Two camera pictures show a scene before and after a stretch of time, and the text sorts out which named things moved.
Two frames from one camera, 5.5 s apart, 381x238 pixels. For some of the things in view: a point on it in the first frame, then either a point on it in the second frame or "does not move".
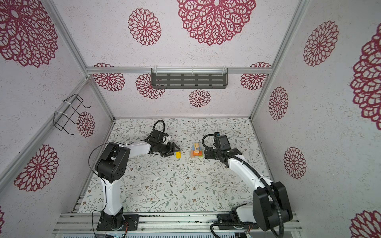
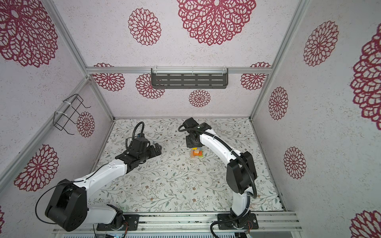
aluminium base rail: x=81 y=222 does not move
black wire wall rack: x=60 y=119 does not move
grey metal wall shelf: x=189 y=78 does not move
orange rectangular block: x=199 y=153 does not move
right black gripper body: x=213 y=154 to x=189 y=143
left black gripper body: x=165 y=149 to x=150 y=152
